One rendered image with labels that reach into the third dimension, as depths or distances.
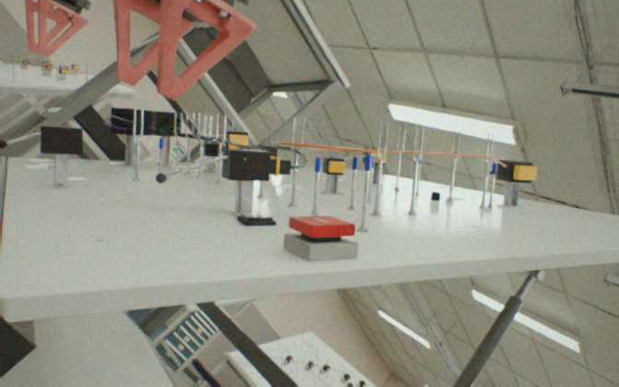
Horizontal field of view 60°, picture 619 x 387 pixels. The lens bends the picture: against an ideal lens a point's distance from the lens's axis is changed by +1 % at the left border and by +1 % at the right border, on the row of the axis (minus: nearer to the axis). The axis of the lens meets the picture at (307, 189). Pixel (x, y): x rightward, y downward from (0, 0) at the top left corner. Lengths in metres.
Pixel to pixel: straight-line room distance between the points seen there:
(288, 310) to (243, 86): 9.53
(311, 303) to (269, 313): 1.03
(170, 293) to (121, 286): 0.04
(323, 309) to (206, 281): 11.32
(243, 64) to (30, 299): 1.50
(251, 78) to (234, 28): 1.46
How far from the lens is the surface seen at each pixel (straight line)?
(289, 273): 0.46
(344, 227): 0.52
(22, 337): 0.42
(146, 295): 0.42
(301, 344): 5.78
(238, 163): 0.71
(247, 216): 0.67
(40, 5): 0.86
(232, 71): 1.83
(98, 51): 8.41
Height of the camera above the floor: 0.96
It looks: 17 degrees up
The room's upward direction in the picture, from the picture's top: 47 degrees clockwise
